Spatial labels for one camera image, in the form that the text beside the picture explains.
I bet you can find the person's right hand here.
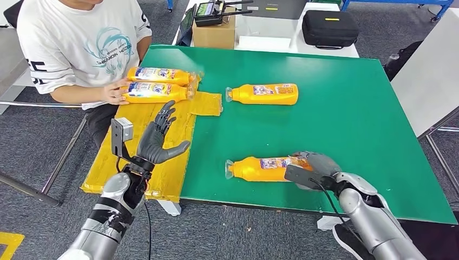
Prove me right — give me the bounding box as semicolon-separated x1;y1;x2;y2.
100;79;132;106

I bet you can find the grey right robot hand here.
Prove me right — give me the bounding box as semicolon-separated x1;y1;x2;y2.
290;151;343;177

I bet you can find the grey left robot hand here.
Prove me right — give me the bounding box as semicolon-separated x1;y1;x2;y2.
135;100;192;166

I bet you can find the orange detergent bottle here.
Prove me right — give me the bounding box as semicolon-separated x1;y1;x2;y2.
121;81;196;105
225;156;313;183
126;67;200;87
225;83;299;106

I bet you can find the yellow taped cardboard board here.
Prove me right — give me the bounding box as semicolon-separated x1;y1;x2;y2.
80;70;224;204

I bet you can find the white table foot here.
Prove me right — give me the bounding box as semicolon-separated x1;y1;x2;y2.
316;215;350;231
156;199;182;217

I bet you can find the person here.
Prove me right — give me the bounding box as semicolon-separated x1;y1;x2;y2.
331;211;459;260
16;0;153;150

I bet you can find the black tablet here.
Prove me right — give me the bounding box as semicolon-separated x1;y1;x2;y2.
175;3;197;47

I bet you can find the grey folding table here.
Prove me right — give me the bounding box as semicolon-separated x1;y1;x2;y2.
0;27;89;207
390;9;459;196

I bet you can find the brown cardboard box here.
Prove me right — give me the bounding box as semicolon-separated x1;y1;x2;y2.
192;6;237;50

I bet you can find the black remote controller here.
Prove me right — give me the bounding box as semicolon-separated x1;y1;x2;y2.
194;0;253;28

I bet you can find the black carrying case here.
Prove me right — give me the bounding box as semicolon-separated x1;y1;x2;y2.
301;10;360;50

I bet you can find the white flat box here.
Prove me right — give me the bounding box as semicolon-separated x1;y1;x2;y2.
234;36;292;53

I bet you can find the black backpack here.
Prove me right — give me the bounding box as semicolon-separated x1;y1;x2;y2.
383;40;424;81

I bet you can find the white table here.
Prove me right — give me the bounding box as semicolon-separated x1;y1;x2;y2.
171;0;360;59

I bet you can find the grey case with yellow sticker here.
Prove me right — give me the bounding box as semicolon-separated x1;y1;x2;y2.
241;0;309;20

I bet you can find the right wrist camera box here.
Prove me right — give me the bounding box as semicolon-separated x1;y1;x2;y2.
284;164;338;192

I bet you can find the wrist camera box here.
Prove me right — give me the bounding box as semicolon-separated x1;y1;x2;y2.
110;117;134;160
284;164;338;192

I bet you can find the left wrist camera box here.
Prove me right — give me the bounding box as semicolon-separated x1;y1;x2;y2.
110;117;134;160

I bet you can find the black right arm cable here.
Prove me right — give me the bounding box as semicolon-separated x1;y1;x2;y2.
310;177;366;248

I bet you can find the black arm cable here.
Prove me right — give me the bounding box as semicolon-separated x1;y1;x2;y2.
310;177;366;248
143;201;153;260

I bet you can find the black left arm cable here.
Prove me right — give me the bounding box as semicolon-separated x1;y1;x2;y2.
143;201;153;260

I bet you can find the blue metal frame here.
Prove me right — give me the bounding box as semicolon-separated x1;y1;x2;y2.
339;0;459;22

